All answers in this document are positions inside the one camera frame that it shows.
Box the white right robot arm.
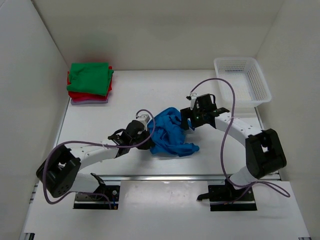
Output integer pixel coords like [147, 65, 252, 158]
[180, 93, 287, 200]

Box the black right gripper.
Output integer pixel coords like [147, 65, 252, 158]
[180, 105, 206, 131]

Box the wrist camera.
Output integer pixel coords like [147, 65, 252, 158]
[135, 114, 151, 126]
[186, 92, 198, 101]

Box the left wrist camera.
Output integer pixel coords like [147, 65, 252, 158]
[135, 114, 151, 126]

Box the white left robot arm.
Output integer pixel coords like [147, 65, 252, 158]
[36, 114, 155, 199]

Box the blue t-shirt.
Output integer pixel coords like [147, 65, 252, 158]
[150, 107, 200, 157]

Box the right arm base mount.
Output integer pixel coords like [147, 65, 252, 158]
[196, 182, 258, 212]

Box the folded purple t-shirt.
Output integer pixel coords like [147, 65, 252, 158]
[70, 99, 108, 105]

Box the folded green t-shirt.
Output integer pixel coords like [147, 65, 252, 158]
[66, 62, 114, 96]

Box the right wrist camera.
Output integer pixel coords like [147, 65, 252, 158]
[186, 92, 198, 101]

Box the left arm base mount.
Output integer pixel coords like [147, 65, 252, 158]
[73, 181, 121, 210]

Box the white plastic mesh basket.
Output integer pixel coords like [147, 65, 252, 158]
[213, 57, 272, 109]

